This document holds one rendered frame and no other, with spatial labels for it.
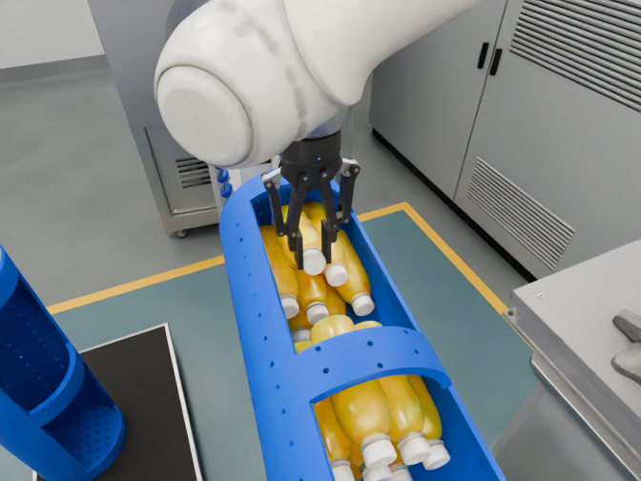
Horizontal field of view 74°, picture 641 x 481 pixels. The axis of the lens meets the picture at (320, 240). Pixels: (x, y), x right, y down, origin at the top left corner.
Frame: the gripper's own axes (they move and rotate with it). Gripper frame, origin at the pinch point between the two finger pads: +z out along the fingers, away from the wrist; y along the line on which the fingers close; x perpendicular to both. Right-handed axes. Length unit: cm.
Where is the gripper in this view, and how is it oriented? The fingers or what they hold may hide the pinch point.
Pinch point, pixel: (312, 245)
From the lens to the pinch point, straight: 65.4
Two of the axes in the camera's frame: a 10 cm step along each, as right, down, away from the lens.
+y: -9.6, 2.0, -2.1
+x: 2.9, 6.5, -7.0
